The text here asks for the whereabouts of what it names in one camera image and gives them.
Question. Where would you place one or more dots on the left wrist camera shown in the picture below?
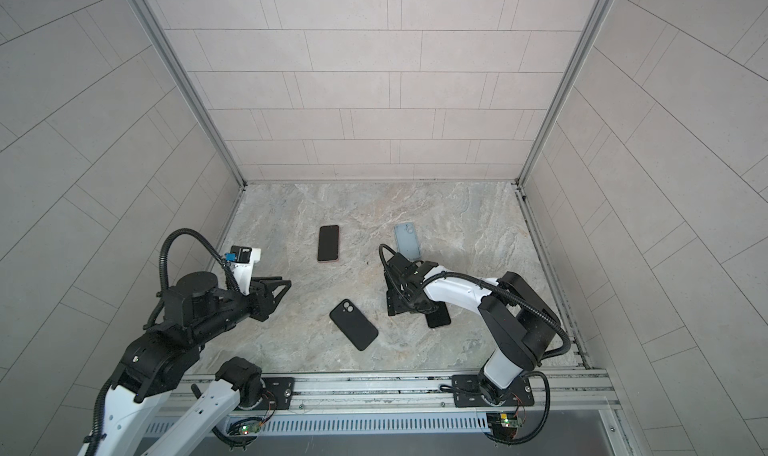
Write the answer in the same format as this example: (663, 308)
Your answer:
(241, 260)

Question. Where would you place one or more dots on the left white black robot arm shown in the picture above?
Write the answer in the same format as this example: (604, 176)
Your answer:
(233, 407)

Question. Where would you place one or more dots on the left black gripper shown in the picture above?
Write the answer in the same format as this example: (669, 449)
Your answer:
(261, 295)

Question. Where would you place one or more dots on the black phone case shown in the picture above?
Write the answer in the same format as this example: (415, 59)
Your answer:
(353, 324)

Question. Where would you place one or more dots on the green circuit board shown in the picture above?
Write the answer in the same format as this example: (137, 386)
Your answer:
(247, 427)
(504, 426)

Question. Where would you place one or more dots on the right black phone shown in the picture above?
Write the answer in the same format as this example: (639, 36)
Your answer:
(439, 318)

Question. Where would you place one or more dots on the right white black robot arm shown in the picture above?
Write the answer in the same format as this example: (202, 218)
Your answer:
(524, 328)

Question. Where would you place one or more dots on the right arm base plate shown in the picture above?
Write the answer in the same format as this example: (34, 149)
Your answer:
(470, 391)

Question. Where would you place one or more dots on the aluminium mounting rail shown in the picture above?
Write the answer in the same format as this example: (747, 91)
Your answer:
(571, 388)

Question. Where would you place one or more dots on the right green circuit board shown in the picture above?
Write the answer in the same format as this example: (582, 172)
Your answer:
(504, 426)

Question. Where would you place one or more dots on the light blue phone case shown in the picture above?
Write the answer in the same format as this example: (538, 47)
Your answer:
(407, 241)

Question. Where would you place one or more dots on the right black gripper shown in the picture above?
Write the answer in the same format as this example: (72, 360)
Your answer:
(393, 301)

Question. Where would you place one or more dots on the left green circuit board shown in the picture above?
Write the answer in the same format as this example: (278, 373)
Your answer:
(247, 427)

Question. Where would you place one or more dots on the purple phone black screen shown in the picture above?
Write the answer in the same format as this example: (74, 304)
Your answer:
(328, 243)

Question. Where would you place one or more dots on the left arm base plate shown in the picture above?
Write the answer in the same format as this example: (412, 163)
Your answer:
(276, 394)

